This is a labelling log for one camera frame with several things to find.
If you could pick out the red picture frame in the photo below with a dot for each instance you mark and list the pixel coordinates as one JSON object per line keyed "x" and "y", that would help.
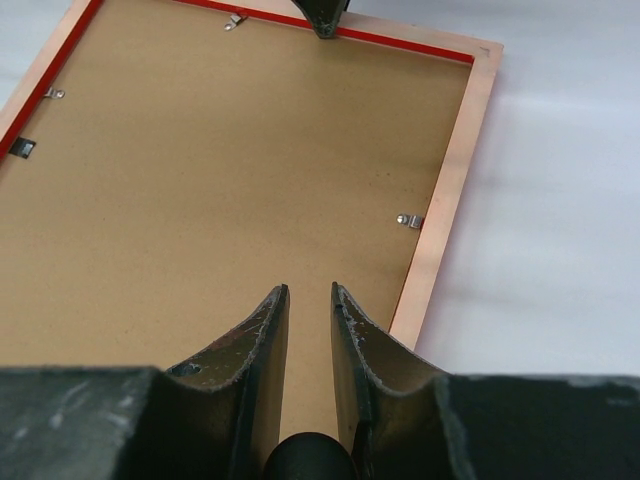
{"x": 189, "y": 170}

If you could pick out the silver frame retaining clip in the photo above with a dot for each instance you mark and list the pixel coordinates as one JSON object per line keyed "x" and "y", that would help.
{"x": 410, "y": 221}

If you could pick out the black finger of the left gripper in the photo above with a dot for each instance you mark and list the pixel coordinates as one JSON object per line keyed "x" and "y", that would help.
{"x": 323, "y": 15}

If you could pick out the black frame hanger tab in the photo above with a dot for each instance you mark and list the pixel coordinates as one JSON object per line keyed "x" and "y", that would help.
{"x": 22, "y": 147}

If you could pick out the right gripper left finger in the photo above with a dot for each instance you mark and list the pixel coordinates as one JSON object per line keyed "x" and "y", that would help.
{"x": 230, "y": 393}

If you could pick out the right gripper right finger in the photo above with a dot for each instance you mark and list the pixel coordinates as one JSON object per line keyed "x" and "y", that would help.
{"x": 387, "y": 414}

